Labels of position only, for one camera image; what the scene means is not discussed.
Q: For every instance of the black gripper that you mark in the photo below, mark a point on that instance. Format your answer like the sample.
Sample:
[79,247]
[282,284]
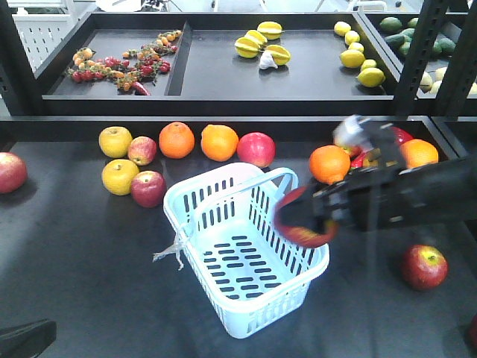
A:
[363,200]

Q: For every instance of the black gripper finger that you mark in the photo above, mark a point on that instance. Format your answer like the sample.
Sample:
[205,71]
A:
[28,340]

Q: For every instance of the light blue plastic basket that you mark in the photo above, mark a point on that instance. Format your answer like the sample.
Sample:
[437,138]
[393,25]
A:
[223,224]

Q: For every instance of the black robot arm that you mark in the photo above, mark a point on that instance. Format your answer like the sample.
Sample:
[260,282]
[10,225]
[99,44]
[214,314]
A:
[436,193]

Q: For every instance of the orange with knob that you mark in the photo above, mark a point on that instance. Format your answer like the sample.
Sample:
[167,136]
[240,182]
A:
[329,164]

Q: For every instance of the red chili pepper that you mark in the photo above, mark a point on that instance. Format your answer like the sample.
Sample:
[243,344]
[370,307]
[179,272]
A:
[360,161]

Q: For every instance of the red apple behind pear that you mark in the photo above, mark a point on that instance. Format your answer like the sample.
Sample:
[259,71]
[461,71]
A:
[352,150]

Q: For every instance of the bright red apple middle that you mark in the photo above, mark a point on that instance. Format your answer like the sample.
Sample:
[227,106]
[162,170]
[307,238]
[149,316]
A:
[256,148]

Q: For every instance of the black wooden produce stand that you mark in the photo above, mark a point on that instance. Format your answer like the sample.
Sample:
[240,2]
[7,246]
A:
[78,255]

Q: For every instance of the red bell pepper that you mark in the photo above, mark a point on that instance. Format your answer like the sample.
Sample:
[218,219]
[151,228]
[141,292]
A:
[401,136]

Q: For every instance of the orange right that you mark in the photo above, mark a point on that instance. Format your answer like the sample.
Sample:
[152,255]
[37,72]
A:
[418,152]

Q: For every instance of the orange left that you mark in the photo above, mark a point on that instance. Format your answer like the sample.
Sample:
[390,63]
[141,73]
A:
[176,140]

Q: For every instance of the white garlic bulb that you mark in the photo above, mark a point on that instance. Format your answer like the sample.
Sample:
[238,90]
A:
[266,61]

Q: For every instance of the yellow starfruit right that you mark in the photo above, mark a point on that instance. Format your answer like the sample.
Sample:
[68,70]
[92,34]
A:
[280,55]

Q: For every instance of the yellow starfruit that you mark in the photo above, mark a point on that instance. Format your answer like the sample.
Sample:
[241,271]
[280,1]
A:
[246,47]
[271,30]
[280,55]
[257,37]

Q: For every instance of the row of lemons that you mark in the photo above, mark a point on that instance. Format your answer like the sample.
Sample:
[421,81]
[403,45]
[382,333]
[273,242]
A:
[369,74]

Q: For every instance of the black upper display shelf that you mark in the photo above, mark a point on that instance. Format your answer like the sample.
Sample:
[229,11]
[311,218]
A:
[208,77]

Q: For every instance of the dark red apple left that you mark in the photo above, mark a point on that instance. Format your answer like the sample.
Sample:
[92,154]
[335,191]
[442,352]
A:
[148,189]

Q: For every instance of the red apple far corner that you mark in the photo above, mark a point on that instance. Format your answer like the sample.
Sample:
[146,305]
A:
[13,172]

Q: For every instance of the pale yellow melons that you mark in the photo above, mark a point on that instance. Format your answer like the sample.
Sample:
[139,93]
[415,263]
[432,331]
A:
[431,81]

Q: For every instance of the yellow starfruit left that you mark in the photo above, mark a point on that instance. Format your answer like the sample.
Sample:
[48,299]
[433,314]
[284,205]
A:
[246,47]

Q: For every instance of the small pink-red apple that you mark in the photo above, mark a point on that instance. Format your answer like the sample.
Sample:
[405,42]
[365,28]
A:
[142,150]

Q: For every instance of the yellow starfruit top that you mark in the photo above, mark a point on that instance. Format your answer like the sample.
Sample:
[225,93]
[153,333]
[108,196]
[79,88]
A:
[271,30]

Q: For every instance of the yellow starfruit middle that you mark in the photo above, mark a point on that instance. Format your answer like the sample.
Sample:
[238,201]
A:
[257,37]

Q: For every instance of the yellow pear front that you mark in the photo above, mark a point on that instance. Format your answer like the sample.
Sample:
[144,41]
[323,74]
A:
[117,176]

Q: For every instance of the yellow pear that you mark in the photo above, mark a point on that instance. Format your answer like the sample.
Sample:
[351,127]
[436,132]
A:
[117,176]
[114,141]

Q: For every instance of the pile of avocados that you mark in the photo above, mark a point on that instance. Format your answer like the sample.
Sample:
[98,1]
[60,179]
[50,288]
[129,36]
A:
[399,38]

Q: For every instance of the yellow pear back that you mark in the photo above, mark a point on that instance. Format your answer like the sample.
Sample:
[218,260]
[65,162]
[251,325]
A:
[114,141]

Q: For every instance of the cherry tomato vine pile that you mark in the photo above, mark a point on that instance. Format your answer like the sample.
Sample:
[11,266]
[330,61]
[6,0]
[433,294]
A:
[129,72]

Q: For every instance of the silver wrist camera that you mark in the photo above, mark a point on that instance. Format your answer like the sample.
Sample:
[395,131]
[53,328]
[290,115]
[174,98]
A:
[351,133]

